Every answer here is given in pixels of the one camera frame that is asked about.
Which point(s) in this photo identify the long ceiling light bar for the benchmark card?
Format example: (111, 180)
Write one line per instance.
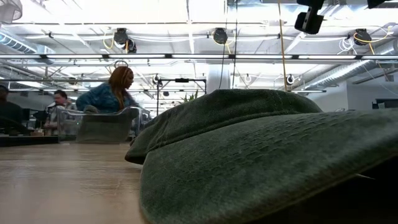
(202, 56)

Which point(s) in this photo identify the black rectangular stand frame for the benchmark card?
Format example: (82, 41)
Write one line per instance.
(182, 80)

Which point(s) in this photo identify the person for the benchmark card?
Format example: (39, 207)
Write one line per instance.
(59, 98)
(102, 96)

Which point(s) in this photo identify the silver ventilation duct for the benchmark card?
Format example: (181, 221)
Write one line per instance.
(348, 71)

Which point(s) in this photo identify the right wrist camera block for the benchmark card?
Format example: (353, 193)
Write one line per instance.
(309, 23)

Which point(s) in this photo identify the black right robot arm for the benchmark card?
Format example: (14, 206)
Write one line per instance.
(374, 3)

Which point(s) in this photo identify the green plant in white pot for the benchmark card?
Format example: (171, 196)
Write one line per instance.
(190, 98)

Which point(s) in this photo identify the clear plastic bin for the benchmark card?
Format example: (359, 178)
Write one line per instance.
(141, 123)

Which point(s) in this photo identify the dark grey cloth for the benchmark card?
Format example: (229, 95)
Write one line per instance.
(248, 155)

